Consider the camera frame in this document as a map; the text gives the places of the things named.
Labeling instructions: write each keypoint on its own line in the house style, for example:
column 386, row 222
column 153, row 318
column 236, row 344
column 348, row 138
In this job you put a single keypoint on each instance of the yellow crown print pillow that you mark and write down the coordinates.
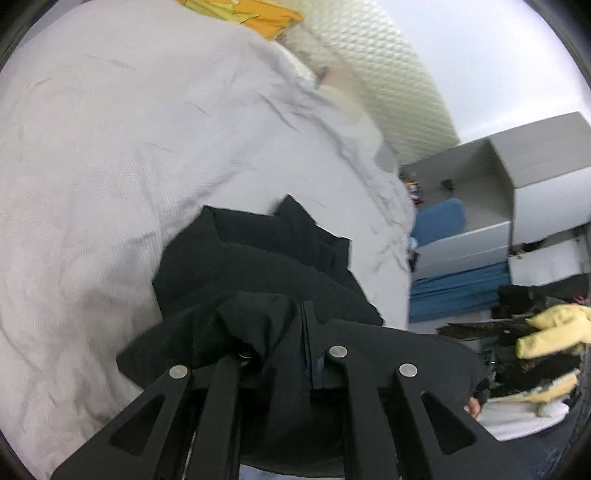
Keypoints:
column 249, row 14

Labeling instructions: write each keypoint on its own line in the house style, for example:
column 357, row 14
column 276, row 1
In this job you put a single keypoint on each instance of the group of small bottles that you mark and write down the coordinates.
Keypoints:
column 412, row 189

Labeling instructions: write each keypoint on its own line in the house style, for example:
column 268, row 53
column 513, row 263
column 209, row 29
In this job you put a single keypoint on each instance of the white wardrobe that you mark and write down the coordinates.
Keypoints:
column 545, row 161

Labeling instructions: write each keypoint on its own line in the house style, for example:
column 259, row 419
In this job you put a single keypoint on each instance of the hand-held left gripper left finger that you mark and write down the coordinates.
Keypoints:
column 226, row 383

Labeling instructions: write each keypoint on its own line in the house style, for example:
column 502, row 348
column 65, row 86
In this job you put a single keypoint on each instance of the blue curtain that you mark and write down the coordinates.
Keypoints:
column 457, row 290

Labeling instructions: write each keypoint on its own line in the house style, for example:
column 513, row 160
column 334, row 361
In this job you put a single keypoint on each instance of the hanging dark clothes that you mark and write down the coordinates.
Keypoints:
column 526, row 297

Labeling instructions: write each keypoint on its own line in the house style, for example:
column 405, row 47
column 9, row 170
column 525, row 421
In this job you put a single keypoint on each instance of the white cloth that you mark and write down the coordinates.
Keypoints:
column 521, row 420

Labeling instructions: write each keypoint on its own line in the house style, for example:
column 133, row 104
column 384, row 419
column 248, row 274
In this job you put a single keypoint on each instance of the cream quilted headboard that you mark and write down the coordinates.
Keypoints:
column 392, row 69

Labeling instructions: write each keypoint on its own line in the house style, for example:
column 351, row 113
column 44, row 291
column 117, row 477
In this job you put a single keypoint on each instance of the black puffer jacket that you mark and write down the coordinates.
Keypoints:
column 258, row 277

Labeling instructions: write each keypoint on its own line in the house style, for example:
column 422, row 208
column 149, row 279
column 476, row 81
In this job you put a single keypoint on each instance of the dark wall socket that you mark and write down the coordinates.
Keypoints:
column 447, row 184

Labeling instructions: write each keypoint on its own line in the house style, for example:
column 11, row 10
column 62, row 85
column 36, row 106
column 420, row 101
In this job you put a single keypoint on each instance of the yellow garment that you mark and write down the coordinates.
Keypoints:
column 554, row 330

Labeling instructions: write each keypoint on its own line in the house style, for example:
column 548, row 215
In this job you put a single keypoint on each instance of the grey and white pillow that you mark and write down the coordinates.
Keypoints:
column 355, row 110

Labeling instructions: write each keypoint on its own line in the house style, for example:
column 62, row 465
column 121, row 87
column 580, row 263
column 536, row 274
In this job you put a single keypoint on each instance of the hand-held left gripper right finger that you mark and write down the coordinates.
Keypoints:
column 341, row 383

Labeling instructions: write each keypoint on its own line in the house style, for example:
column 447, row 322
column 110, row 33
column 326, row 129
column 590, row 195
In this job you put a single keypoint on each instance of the black device beside bed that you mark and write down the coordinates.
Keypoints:
column 413, row 261

